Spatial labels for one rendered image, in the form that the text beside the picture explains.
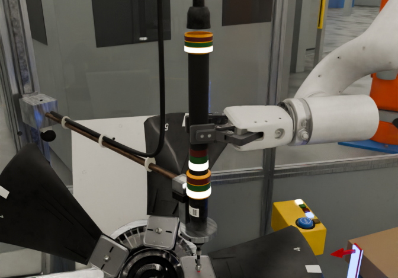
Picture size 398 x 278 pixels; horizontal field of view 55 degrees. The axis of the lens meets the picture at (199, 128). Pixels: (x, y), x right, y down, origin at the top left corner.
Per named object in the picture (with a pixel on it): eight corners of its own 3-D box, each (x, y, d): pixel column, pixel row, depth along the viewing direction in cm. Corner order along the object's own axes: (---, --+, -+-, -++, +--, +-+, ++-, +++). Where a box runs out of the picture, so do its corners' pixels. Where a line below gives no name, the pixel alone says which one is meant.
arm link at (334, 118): (290, 92, 72) (314, 104, 63) (354, 88, 74) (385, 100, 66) (287, 134, 75) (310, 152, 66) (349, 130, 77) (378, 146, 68)
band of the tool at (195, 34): (179, 52, 60) (178, 33, 59) (198, 48, 63) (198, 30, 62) (199, 56, 57) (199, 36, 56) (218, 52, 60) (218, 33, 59)
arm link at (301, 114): (310, 153, 66) (293, 155, 65) (288, 134, 74) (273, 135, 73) (315, 107, 63) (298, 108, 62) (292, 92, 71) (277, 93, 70)
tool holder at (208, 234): (164, 227, 74) (163, 182, 70) (191, 212, 78) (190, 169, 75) (199, 249, 68) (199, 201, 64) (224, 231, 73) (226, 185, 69)
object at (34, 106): (21, 122, 112) (16, 95, 109) (44, 117, 117) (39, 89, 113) (37, 132, 105) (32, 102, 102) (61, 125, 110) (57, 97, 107)
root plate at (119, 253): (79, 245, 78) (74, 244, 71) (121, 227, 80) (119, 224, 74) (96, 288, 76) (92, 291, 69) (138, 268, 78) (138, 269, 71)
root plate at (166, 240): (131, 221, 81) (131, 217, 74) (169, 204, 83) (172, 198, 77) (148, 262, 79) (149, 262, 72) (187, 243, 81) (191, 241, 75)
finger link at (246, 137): (259, 148, 59) (223, 143, 61) (266, 130, 66) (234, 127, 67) (259, 141, 59) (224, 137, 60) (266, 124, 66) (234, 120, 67)
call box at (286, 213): (269, 229, 124) (272, 201, 120) (299, 226, 126) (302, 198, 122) (290, 263, 110) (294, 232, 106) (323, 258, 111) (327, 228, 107)
